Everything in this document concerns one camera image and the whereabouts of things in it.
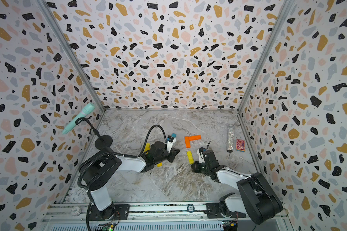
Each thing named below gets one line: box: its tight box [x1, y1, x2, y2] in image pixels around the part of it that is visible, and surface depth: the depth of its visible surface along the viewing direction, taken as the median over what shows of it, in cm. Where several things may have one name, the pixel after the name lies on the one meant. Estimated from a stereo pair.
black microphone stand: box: [75, 117, 113, 150], surface depth 100 cm
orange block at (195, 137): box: [188, 134, 202, 141], surface depth 106 cm
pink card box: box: [235, 138, 246, 153], surface depth 101 cm
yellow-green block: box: [186, 150, 195, 165], surface depth 96 cm
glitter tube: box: [226, 124, 235, 153], surface depth 102 cm
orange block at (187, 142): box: [184, 136, 191, 149], surface depth 105 cm
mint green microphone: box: [61, 102, 96, 135], surface depth 78 cm
